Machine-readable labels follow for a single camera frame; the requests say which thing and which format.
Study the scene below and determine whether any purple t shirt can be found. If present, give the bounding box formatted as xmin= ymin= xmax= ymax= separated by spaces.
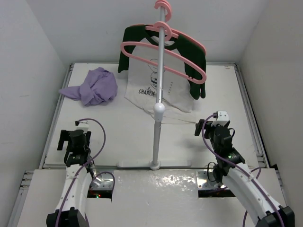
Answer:
xmin=59 ymin=67 xmax=118 ymax=106

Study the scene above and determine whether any pink hanger front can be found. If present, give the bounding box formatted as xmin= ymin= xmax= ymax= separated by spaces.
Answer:
xmin=121 ymin=21 xmax=207 ymax=85

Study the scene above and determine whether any pink hanger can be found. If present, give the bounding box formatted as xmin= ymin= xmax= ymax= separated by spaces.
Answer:
xmin=121 ymin=21 xmax=207 ymax=85
xmin=132 ymin=24 xmax=206 ymax=55

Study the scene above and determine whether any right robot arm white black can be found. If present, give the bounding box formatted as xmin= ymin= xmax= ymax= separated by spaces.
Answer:
xmin=195 ymin=119 xmax=295 ymax=227

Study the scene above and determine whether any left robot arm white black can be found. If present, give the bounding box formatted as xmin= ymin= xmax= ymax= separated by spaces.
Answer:
xmin=46 ymin=129 xmax=92 ymax=227

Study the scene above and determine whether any white and green raglan shirt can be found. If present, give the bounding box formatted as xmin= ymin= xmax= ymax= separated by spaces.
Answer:
xmin=118 ymin=26 xmax=206 ymax=124

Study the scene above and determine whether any pink hanger under raglan shirt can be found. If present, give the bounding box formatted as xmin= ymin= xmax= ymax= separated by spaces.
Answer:
xmin=132 ymin=24 xmax=206 ymax=55

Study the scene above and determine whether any grey clothes rack stand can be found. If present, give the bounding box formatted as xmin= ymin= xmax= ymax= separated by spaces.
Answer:
xmin=117 ymin=0 xmax=192 ymax=170

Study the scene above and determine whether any white front cover board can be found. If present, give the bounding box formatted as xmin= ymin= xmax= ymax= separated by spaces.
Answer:
xmin=14 ymin=168 xmax=294 ymax=227

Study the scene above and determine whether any pink hook at pole top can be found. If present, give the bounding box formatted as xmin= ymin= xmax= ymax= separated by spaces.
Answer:
xmin=154 ymin=0 xmax=174 ymax=22

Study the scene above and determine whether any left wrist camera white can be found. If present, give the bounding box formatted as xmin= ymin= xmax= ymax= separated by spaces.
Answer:
xmin=75 ymin=120 xmax=89 ymax=133

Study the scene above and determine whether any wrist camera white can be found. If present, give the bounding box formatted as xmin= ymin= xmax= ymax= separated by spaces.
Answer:
xmin=75 ymin=120 xmax=89 ymax=133
xmin=211 ymin=111 xmax=229 ymax=127

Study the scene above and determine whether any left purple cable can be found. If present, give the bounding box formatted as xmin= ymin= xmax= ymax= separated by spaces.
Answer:
xmin=58 ymin=118 xmax=116 ymax=227

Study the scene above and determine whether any purple cable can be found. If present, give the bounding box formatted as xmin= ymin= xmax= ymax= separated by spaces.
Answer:
xmin=201 ymin=113 xmax=284 ymax=227
xmin=58 ymin=118 xmax=116 ymax=227

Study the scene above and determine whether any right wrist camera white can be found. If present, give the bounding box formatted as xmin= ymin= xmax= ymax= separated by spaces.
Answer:
xmin=211 ymin=111 xmax=229 ymax=127

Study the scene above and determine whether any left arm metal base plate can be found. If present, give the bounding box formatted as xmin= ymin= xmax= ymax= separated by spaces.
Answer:
xmin=89 ymin=171 xmax=116 ymax=190

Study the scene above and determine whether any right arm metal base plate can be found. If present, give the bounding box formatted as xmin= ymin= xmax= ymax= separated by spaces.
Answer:
xmin=196 ymin=169 xmax=227 ymax=190

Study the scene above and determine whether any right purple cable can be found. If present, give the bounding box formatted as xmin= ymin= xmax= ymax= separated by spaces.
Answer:
xmin=201 ymin=113 xmax=284 ymax=227

